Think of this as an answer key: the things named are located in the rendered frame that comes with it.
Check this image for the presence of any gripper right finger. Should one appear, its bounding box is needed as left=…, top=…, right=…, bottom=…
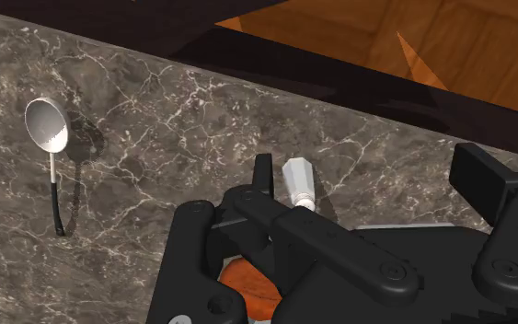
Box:
left=448, top=142, right=518, bottom=307

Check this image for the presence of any orange round object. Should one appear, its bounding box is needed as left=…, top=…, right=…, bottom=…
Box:
left=218, top=257, right=283, bottom=321

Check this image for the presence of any white faceted bottle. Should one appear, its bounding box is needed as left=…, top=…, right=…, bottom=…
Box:
left=282, top=156, right=317, bottom=213

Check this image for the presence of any silver ladle with black handle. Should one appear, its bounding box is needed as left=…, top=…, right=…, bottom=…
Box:
left=24, top=97, right=71, bottom=237

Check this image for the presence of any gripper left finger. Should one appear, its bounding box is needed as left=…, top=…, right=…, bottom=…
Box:
left=145, top=154, right=421, bottom=324

